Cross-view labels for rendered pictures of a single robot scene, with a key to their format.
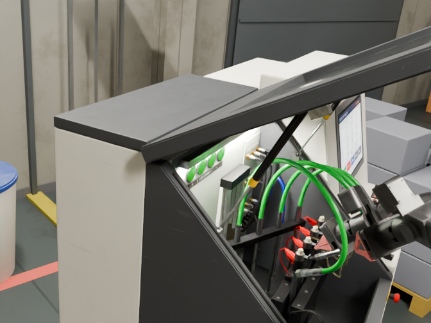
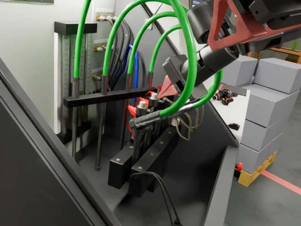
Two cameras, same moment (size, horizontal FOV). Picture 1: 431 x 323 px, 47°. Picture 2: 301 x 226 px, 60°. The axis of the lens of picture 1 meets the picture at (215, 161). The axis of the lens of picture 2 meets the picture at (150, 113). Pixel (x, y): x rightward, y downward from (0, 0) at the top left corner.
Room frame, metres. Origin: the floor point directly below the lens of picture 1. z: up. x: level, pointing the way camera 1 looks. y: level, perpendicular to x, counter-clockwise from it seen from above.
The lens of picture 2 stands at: (0.65, -0.25, 1.37)
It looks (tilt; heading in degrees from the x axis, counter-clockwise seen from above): 23 degrees down; 355
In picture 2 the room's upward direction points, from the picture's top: 9 degrees clockwise
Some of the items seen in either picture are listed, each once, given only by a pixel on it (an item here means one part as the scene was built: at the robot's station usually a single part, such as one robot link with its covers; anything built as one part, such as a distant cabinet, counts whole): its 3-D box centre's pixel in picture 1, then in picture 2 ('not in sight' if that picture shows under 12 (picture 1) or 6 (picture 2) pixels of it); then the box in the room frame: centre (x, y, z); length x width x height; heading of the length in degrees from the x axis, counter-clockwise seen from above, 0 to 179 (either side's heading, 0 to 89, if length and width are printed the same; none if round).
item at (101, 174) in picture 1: (204, 257); not in sight; (1.76, 0.01, 0.75); 1.40 x 0.28 x 1.50; 156
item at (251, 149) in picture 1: (251, 179); (105, 46); (1.58, -0.13, 1.20); 0.13 x 0.03 x 0.31; 156
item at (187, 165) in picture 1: (229, 136); not in sight; (1.36, -0.03, 1.43); 0.54 x 0.03 x 0.02; 156
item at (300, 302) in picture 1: (299, 294); (148, 159); (1.37, -0.32, 0.91); 0.34 x 0.10 x 0.15; 156
